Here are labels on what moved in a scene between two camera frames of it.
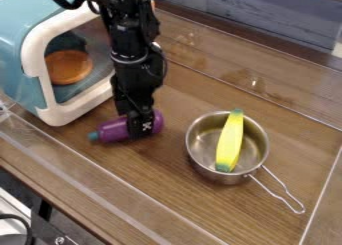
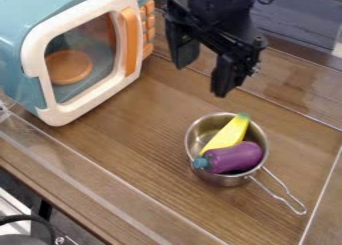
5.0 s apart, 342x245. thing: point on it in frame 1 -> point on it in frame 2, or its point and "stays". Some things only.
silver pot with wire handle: (203, 137) stays
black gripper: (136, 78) -> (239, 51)
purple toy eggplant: (114, 128) -> (235, 158)
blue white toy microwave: (56, 64) stays
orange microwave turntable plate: (69, 66) stays
